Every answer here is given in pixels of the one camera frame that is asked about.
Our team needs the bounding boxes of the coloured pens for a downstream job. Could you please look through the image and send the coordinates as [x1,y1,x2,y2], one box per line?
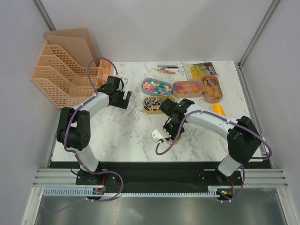
[152,65,180,74]

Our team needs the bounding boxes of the peach mesh file organizer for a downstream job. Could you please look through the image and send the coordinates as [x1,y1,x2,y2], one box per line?
[30,28,115,108]

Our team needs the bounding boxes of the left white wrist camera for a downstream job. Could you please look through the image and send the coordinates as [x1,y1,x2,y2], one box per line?
[119,77,128,91]

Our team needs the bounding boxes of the clear glass jar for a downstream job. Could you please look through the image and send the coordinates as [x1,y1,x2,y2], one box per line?
[165,135,181,145]

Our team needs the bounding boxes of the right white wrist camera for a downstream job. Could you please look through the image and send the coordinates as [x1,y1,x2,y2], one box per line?
[151,128,171,143]

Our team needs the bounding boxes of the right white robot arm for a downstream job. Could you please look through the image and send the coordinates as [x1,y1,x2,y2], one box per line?
[151,98,262,185]

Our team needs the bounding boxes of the tan tray of lollipops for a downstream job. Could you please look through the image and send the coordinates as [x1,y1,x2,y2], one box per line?
[142,96,176,114]

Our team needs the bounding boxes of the grey tray of colourful candies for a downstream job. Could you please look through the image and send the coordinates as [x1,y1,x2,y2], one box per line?
[141,78,173,96]

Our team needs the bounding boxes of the pink tray of gummy candies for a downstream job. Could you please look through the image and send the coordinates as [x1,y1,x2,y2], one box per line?
[172,81,204,98]

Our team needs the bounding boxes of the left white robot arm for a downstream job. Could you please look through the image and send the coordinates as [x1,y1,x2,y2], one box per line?
[56,76,131,185]

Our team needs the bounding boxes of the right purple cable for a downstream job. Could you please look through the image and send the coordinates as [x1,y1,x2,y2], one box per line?
[155,110,273,203]

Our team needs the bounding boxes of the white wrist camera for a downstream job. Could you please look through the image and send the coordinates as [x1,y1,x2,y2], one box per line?
[151,128,171,143]
[119,77,128,91]

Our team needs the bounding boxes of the aluminium frame rail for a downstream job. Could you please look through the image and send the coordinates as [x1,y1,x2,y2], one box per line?
[33,169,288,188]

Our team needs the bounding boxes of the yellow plastic scoop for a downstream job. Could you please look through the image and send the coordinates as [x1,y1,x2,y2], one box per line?
[212,104,226,116]

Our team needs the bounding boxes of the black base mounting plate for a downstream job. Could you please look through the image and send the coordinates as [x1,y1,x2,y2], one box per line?
[76,162,242,195]

